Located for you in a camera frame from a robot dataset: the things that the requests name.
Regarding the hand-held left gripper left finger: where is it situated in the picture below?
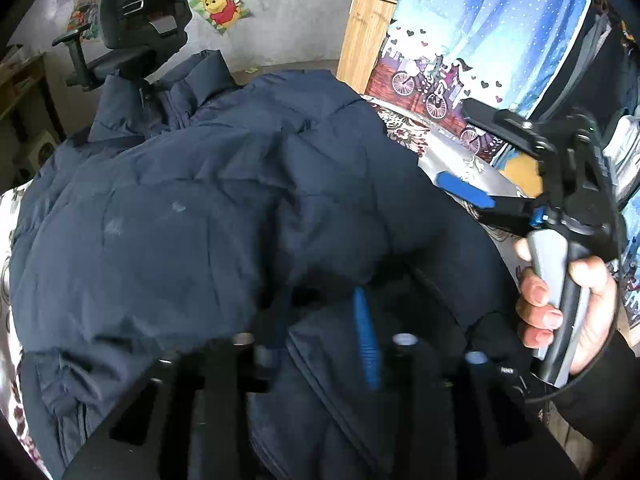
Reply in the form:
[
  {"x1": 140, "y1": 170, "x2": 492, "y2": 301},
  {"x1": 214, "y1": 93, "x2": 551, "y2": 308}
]
[{"x1": 62, "y1": 332, "x2": 281, "y2": 480}]

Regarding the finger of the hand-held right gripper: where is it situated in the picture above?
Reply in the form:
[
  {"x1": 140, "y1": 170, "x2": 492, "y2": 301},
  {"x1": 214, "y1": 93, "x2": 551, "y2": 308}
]
[
  {"x1": 438, "y1": 171, "x2": 540, "y2": 236},
  {"x1": 462, "y1": 99, "x2": 547, "y2": 159}
]

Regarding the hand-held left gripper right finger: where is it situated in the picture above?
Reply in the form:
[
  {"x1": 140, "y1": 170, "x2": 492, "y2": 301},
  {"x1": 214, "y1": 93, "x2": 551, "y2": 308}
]
[{"x1": 351, "y1": 287, "x2": 583, "y2": 480}]

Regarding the navy padded jacket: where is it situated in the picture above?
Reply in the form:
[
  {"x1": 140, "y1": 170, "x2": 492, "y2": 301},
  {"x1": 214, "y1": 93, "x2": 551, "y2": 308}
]
[{"x1": 10, "y1": 49, "x2": 533, "y2": 480}]

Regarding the person's right forearm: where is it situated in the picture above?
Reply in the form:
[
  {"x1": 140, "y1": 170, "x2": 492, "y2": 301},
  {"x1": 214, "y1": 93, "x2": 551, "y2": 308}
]
[{"x1": 530, "y1": 327, "x2": 640, "y2": 443}]

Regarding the person's right hand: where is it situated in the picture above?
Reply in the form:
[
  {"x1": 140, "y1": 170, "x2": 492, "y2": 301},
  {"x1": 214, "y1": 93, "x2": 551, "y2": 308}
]
[{"x1": 515, "y1": 237, "x2": 622, "y2": 376}]

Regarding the yellow cloth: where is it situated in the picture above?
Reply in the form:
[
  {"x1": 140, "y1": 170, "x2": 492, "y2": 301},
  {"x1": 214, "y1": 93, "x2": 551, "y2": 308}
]
[{"x1": 500, "y1": 152, "x2": 544, "y2": 198}]

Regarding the pale folded cloth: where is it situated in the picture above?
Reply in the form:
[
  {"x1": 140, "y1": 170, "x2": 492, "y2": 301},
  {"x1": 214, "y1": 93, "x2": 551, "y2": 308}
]
[{"x1": 600, "y1": 115, "x2": 640, "y2": 191}]

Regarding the blue printed curtain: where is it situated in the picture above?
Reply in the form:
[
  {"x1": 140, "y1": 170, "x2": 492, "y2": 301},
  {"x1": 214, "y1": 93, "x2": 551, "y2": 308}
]
[{"x1": 365, "y1": 0, "x2": 596, "y2": 168}]

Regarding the dark hanging garment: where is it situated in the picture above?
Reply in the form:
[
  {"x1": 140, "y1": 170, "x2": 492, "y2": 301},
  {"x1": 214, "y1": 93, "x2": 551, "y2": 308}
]
[{"x1": 530, "y1": 0, "x2": 640, "y2": 126}]

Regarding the light wooden cabinet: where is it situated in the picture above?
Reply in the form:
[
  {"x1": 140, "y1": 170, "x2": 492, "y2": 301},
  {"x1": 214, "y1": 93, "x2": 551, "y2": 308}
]
[{"x1": 336, "y1": 0, "x2": 398, "y2": 95}]

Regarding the pale plastic stool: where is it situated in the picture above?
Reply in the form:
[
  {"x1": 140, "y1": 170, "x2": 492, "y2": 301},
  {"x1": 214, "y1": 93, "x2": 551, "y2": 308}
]
[{"x1": 20, "y1": 130, "x2": 59, "y2": 172}]

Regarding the wooden desk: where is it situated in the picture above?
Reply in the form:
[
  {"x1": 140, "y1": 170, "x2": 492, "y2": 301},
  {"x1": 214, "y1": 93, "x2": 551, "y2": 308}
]
[{"x1": 0, "y1": 45, "x2": 66, "y2": 181}]

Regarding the black mesh office chair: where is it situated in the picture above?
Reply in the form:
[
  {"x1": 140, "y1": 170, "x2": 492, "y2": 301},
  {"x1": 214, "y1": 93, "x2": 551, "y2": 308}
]
[{"x1": 52, "y1": 0, "x2": 193, "y2": 93}]

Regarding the yellow bear wall poster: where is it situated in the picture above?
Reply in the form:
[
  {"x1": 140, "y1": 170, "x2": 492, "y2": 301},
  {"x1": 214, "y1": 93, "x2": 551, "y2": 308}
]
[{"x1": 189, "y1": 0, "x2": 252, "y2": 36}]

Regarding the colourful cartoon wall sticker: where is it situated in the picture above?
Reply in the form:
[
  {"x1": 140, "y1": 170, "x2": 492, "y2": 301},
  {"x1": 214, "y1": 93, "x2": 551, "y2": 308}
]
[{"x1": 67, "y1": 0, "x2": 103, "y2": 41}]

